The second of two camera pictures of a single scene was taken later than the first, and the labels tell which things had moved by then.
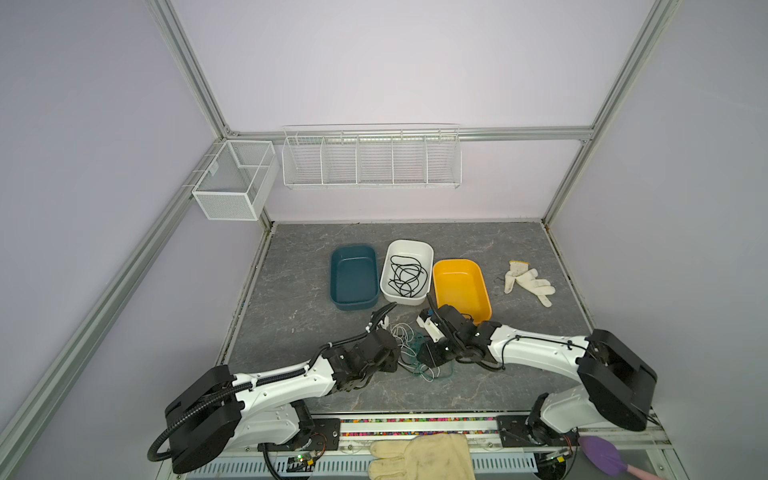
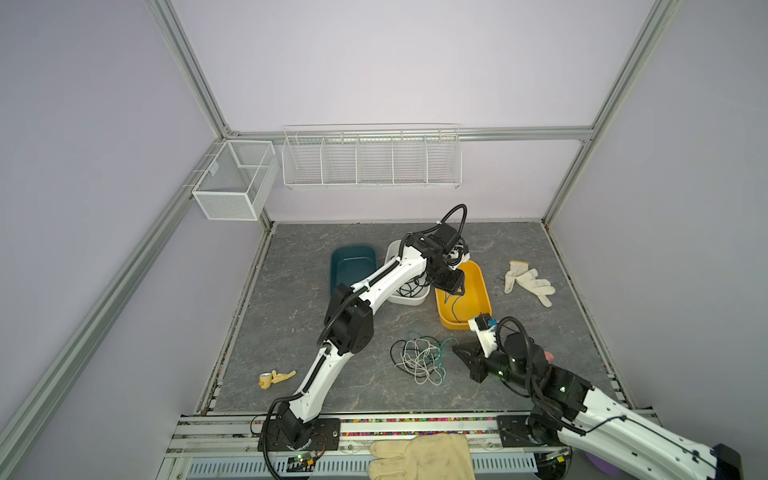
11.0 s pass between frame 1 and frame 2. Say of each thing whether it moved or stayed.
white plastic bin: stayed
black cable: stayed
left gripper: moved
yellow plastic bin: stayed
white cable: moved
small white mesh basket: stayed
